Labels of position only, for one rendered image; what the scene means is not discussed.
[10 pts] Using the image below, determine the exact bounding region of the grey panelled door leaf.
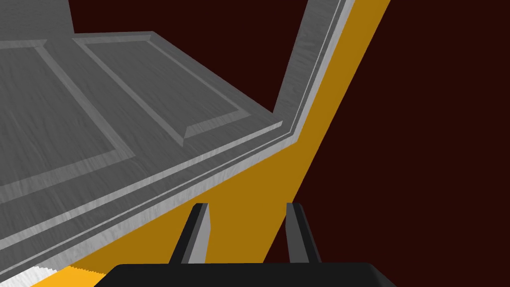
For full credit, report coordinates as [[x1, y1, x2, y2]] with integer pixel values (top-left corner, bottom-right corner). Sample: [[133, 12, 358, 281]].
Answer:
[[0, 31, 284, 245]]

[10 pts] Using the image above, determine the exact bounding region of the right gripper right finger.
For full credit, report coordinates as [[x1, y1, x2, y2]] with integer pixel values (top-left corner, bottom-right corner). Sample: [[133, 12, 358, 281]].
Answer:
[[285, 202, 323, 264]]

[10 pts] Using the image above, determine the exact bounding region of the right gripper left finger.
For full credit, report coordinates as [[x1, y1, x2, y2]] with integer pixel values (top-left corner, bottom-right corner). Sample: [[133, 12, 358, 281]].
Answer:
[[169, 202, 211, 265]]

